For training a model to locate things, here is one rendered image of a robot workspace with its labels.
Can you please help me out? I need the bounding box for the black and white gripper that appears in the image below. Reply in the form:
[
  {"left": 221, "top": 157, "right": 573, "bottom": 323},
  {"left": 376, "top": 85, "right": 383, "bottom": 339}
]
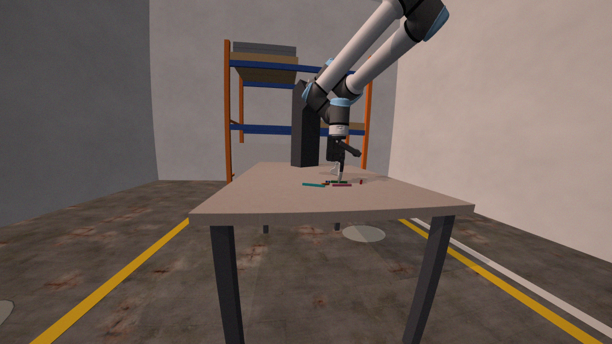
[{"left": 326, "top": 136, "right": 346, "bottom": 183}]

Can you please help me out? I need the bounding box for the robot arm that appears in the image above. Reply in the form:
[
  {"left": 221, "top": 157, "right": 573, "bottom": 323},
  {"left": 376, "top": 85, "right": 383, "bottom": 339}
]
[{"left": 302, "top": 0, "right": 449, "bottom": 136}]

